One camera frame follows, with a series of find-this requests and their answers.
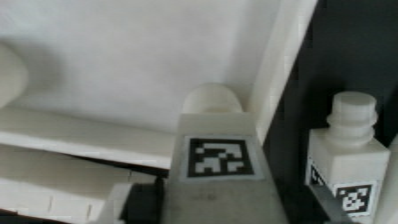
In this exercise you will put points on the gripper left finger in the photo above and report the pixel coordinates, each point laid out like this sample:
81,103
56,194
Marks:
134,203

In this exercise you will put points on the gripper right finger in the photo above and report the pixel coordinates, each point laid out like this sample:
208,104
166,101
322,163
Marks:
329,204

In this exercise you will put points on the white leg with tag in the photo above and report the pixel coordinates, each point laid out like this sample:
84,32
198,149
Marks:
221,190

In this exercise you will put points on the white square tabletop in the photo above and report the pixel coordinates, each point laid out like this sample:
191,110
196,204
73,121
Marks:
118,55

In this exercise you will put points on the white leg lower right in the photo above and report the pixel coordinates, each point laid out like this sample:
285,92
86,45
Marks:
349,157

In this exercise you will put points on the white front fence bar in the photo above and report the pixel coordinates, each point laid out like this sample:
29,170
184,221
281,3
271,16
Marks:
61,188

